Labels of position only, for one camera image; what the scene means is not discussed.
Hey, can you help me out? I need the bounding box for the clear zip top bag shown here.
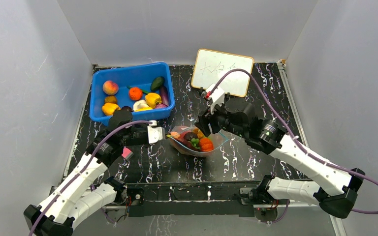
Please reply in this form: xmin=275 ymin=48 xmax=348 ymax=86
xmin=166 ymin=126 xmax=228 ymax=158

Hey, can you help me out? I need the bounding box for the orange pumpkin toy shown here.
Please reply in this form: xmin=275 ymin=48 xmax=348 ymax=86
xmin=198 ymin=137 xmax=214 ymax=152

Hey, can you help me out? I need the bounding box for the hot dog bun toy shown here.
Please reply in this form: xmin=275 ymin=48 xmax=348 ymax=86
xmin=169 ymin=131 xmax=189 ymax=149

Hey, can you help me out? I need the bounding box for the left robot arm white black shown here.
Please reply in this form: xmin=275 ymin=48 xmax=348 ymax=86
xmin=24 ymin=110 xmax=165 ymax=236

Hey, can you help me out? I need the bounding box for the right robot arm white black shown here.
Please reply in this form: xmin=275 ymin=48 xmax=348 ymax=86
xmin=195 ymin=98 xmax=363 ymax=219

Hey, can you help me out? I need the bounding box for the dark purple plum toy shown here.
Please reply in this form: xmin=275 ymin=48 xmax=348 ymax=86
xmin=184 ymin=132 xmax=198 ymax=142
xmin=121 ymin=106 xmax=133 ymax=113

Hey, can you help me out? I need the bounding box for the pink white cube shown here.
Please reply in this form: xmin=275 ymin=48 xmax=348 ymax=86
xmin=121 ymin=147 xmax=134 ymax=160

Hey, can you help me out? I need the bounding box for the yellow banana toy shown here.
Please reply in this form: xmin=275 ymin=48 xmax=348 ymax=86
xmin=134 ymin=107 xmax=153 ymax=112

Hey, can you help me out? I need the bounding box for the white garlic toy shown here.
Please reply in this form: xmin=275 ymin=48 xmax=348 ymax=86
xmin=133 ymin=99 xmax=150 ymax=112

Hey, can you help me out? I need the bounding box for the orange tangerine toy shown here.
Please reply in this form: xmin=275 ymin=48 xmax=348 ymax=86
xmin=128 ymin=89 xmax=143 ymax=101

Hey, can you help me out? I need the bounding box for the green chili pepper toy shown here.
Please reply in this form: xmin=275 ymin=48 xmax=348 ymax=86
xmin=127 ymin=86 xmax=150 ymax=94

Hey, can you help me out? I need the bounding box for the blue plastic bin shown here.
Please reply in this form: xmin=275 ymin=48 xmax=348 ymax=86
xmin=89 ymin=62 xmax=175 ymax=126

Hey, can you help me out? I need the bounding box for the small yellow orange fruit toy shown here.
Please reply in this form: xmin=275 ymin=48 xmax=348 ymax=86
xmin=104 ymin=95 xmax=118 ymax=104

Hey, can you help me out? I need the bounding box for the purple eggplant toy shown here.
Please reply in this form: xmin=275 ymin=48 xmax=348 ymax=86
xmin=159 ymin=86 xmax=170 ymax=107

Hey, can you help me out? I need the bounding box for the white dry-erase board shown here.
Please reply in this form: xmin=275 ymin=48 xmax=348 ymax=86
xmin=191 ymin=49 xmax=254 ymax=97

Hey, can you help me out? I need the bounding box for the pink peach toy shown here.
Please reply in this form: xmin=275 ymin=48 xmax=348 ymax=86
xmin=102 ymin=80 xmax=119 ymax=96

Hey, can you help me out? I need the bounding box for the dark green avocado toy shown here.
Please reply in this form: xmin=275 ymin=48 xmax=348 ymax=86
xmin=150 ymin=76 xmax=165 ymax=92

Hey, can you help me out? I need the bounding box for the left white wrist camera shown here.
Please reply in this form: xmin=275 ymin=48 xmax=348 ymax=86
xmin=147 ymin=120 xmax=166 ymax=145

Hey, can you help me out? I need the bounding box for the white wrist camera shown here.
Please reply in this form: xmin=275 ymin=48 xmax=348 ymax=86
xmin=147 ymin=120 xmax=166 ymax=145
xmin=202 ymin=84 xmax=225 ymax=115

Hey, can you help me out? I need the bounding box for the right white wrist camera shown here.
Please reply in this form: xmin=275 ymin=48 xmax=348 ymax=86
xmin=202 ymin=84 xmax=225 ymax=115

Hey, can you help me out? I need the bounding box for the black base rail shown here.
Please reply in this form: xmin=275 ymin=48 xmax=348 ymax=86
xmin=45 ymin=180 xmax=340 ymax=225

